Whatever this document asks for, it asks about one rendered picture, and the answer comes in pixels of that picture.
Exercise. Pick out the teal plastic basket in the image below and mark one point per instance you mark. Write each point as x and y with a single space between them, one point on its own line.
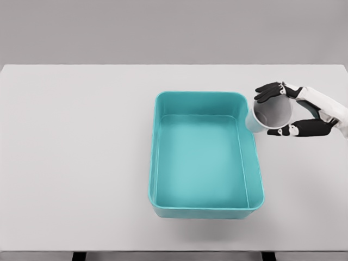
204 157

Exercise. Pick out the white paper cup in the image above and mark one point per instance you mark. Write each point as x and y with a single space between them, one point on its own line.
272 114

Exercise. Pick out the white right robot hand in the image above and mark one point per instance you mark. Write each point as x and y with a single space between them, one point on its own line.
315 98

